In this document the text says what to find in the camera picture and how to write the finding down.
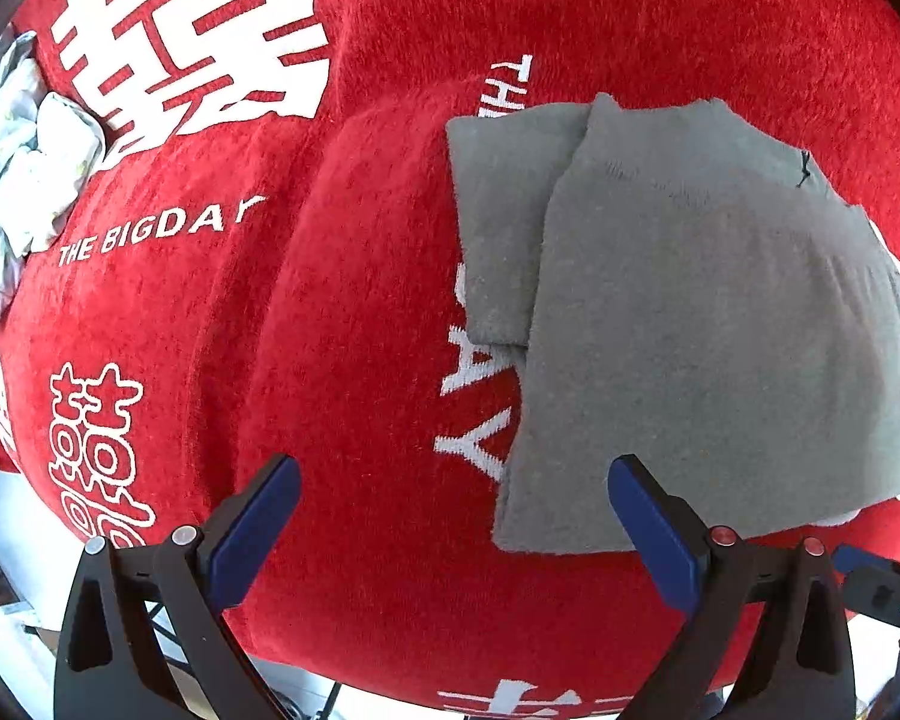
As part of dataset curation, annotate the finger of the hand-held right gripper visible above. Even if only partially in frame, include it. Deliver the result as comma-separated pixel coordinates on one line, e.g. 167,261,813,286
842,568,900,626
831,544,900,587

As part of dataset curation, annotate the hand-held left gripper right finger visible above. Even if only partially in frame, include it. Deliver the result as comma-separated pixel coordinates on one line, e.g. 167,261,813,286
607,454,857,720

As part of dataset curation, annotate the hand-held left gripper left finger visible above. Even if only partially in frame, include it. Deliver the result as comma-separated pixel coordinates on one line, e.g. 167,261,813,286
54,454,302,720

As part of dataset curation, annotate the grey sweater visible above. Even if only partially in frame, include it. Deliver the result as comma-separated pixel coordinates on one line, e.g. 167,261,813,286
446,92,900,557

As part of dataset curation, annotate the red printed blanket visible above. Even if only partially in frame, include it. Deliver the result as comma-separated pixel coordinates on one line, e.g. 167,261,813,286
0,0,900,715

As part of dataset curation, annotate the white crumpled cloth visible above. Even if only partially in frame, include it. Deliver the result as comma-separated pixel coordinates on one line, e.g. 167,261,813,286
0,30,107,355

